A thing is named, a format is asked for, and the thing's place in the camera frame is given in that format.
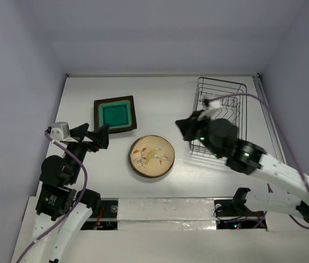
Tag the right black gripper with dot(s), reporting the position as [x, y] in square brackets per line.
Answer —
[198, 129]

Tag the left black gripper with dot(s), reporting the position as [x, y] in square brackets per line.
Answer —
[100, 135]

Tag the teal square plate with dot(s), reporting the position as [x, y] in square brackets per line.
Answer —
[118, 113]

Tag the tan round plate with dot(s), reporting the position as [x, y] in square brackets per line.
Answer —
[151, 156]

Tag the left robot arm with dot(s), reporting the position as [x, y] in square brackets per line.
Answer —
[64, 203]

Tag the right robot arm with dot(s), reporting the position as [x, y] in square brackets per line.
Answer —
[252, 160]

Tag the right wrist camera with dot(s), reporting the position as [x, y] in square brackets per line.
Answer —
[212, 107]

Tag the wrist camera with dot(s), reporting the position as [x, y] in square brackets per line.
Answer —
[212, 107]
[59, 131]

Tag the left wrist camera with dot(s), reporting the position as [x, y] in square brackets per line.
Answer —
[59, 131]

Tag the wire dish rack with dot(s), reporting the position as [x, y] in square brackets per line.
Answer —
[234, 108]

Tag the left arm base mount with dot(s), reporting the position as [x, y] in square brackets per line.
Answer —
[110, 209]

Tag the metal rail on right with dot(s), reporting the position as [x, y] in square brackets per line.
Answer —
[271, 126]

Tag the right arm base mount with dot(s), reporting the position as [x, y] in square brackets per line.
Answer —
[224, 209]

